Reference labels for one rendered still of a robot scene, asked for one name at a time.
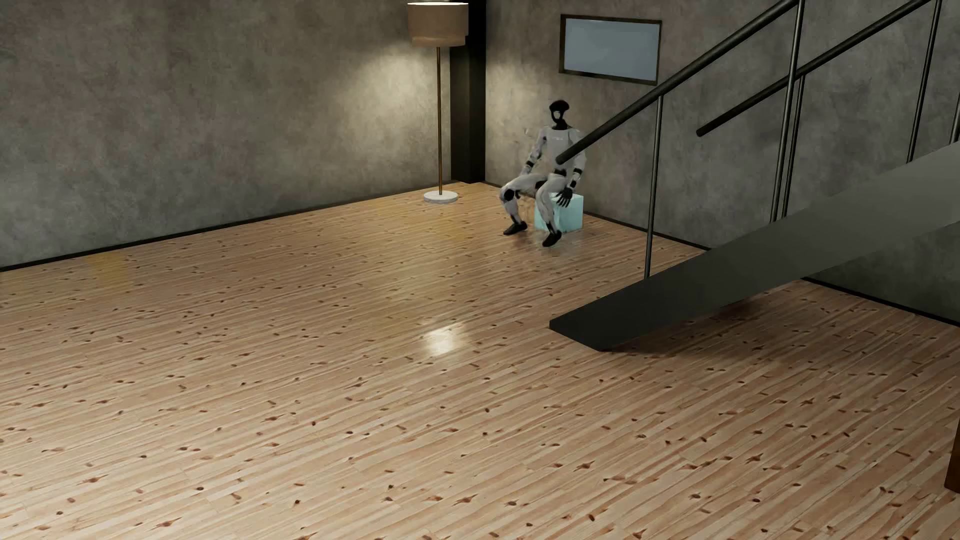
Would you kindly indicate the light teal box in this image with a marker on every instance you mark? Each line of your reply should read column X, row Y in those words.
column 571, row 214

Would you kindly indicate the white humanoid robot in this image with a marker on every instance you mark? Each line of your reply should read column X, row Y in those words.
column 553, row 146

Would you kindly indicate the floor lamp with beige shade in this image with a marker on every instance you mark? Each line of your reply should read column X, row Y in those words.
column 439, row 45

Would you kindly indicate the black stair handrail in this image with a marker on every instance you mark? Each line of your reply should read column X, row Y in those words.
column 675, row 81
column 810, row 67

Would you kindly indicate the dark grey staircase ramp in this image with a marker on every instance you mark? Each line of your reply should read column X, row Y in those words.
column 757, row 259

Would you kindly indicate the brown wooden furniture edge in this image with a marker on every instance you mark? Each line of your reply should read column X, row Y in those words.
column 954, row 465

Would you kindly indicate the black wall pillar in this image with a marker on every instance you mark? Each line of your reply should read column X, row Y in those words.
column 468, row 90

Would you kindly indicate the black framed wall picture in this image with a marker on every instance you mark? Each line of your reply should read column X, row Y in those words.
column 610, row 49

